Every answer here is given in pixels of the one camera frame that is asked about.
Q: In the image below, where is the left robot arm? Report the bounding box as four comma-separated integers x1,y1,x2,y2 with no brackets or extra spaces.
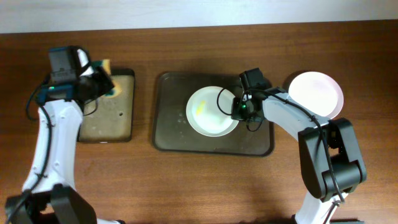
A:
5,45,114,223

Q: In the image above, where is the green yellow sponge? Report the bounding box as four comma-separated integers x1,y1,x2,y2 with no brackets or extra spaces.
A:
92,59,122,98

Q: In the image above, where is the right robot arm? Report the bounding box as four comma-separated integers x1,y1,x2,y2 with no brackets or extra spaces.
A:
231,68,367,223

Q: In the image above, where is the small black water tray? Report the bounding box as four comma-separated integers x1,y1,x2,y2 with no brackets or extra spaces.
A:
78,68,135,143

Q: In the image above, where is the white plate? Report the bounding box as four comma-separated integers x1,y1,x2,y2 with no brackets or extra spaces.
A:
288,72,344,119
185,86,239,137

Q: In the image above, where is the large brown serving tray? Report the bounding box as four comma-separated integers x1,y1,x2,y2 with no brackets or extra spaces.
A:
152,72,275,157

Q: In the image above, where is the white plate top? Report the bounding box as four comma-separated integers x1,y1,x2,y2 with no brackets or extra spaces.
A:
288,72,344,119

